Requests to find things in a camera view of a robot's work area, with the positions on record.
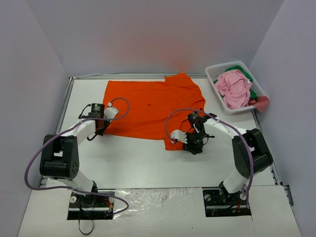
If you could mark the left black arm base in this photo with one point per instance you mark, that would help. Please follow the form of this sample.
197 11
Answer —
90 207

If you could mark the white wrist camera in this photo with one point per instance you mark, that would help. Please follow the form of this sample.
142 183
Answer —
178 136
110 112

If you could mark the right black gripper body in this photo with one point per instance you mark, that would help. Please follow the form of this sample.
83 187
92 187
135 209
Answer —
192 147

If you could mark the white perforated plastic basket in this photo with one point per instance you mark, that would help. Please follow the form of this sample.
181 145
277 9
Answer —
215 70

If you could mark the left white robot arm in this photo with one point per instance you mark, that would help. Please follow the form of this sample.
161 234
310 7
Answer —
60 158

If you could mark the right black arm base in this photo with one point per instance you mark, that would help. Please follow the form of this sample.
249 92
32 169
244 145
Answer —
216 206

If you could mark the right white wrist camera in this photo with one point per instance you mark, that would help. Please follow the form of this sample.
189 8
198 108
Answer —
178 136

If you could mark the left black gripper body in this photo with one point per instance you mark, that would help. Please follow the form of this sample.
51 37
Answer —
100 131

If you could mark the orange t-shirt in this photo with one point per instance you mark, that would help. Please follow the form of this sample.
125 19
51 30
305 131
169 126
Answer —
153 109

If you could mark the green t-shirt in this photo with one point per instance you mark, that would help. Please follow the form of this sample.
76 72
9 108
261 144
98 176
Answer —
253 93

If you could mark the salmon pink t-shirt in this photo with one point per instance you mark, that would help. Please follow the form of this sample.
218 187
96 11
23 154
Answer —
260 103

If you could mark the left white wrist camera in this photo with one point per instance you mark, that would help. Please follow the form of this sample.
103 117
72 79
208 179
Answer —
110 112

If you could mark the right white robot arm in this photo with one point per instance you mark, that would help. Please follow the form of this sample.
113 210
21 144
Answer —
250 150

